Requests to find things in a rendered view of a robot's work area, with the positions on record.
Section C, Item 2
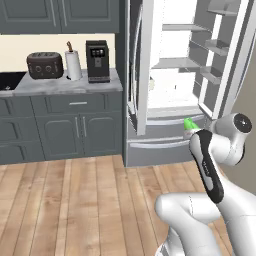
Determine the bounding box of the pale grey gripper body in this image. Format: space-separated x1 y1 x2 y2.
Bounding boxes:
183 117 202 141

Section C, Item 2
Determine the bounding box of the steel fridge freezer drawer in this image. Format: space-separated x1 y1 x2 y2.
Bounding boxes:
125 114 208 168

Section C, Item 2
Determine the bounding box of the steel fridge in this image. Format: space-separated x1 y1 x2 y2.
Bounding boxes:
114 0 256 168

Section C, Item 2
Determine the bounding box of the steel fridge door narrow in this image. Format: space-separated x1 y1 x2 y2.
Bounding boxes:
127 0 155 137

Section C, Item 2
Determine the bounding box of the steel fridge door with shelves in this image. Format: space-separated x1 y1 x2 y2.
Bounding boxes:
189 0 256 120

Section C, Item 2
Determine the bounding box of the grey base cupboard door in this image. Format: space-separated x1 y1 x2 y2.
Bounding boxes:
79 111 124 158
35 114 82 160

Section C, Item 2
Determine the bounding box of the grey drawer front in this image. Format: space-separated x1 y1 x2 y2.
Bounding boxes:
31 91 123 117

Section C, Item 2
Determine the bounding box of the black coffee machine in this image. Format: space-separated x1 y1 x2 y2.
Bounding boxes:
85 39 111 84

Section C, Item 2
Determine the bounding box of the white paper towel roll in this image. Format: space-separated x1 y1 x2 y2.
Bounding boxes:
64 41 84 82

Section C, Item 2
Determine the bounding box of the dark brown toaster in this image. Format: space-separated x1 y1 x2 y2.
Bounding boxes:
26 51 65 81

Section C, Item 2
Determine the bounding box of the grey panelled base cabinet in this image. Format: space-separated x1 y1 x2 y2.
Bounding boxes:
0 96 46 166

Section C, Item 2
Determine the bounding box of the black sink basin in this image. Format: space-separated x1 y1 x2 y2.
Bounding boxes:
0 71 27 93

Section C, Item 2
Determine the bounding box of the silver base cupboard handle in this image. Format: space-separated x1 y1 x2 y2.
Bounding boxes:
74 116 80 139
82 115 88 138

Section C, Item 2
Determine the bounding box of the grey wall cupboard door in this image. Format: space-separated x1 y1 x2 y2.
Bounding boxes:
59 0 120 34
0 0 61 35

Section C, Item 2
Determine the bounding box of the silver wall cupboard handle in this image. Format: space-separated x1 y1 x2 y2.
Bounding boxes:
51 0 57 28
61 0 68 28

